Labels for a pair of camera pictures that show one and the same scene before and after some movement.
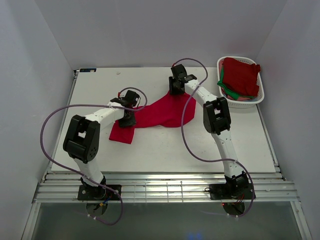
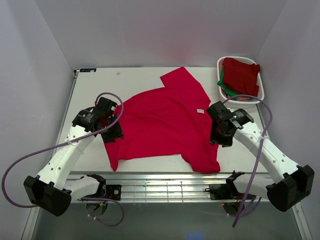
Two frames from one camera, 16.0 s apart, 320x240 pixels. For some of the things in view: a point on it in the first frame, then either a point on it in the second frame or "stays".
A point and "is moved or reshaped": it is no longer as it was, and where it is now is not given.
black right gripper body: [173, 89] to [217, 136]
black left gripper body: [127, 121] to [112, 133]
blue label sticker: [88, 70] stays
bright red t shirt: [172, 110] is moved or reshaped
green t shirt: [235, 95] stays
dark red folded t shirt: [240, 77] stays
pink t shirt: [220, 64] stays
